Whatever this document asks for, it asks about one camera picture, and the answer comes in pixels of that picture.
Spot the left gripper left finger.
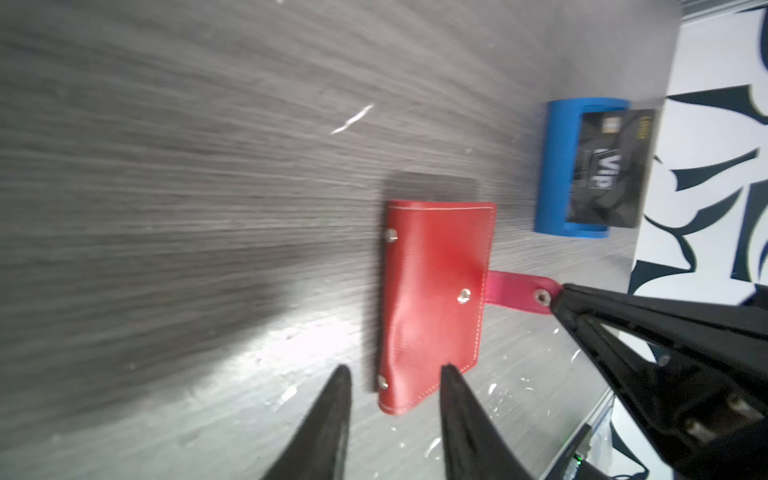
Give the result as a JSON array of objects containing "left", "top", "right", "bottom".
[{"left": 263, "top": 365, "right": 352, "bottom": 480}]

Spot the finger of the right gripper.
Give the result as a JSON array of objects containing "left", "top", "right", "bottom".
[{"left": 550, "top": 284, "right": 767, "bottom": 479}]

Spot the red leather card holder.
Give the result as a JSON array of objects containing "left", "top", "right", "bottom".
[{"left": 377, "top": 201, "right": 562, "bottom": 415}]

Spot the blue card stand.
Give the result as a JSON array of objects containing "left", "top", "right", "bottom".
[{"left": 533, "top": 97, "right": 630, "bottom": 239}]

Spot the black VIP credit card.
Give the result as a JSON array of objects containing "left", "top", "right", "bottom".
[{"left": 566, "top": 109, "right": 656, "bottom": 228}]

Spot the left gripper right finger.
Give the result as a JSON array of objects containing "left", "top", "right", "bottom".
[{"left": 439, "top": 364, "right": 530, "bottom": 479}]

